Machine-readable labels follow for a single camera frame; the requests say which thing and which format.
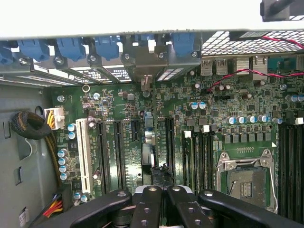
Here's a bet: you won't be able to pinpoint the green motherboard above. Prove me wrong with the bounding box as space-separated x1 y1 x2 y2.
51 56 304 216

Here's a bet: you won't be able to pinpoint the CPU socket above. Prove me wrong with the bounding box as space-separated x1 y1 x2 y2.
215 149 279 214

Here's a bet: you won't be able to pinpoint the black braided cable bundle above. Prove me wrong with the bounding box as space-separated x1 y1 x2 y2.
10 110 63 188

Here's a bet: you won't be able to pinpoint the red yellow power wires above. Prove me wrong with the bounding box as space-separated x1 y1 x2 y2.
42 193 64 219

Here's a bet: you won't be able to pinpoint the red black twisted wire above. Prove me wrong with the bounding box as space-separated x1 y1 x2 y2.
207 35 304 93

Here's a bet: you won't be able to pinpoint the blue card retention clip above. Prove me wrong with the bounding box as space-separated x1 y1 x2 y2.
94 36 121 60
56 38 86 62
17 39 51 62
0 46 14 65
170 33 198 58

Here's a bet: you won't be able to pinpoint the white expansion slot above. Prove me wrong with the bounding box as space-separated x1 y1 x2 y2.
75 118 94 195

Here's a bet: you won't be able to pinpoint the white power connector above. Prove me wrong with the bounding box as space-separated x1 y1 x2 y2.
44 106 65 131

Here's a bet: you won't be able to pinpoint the open black PC case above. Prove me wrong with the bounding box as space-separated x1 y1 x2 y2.
0 28 304 228

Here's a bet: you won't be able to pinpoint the short black expansion slot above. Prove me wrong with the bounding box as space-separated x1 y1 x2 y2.
130 119 140 143

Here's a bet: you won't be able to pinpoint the black RAM slot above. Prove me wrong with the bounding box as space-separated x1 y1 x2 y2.
209 125 216 190
194 127 202 192
287 123 297 216
201 125 211 192
278 123 288 216
295 117 304 217

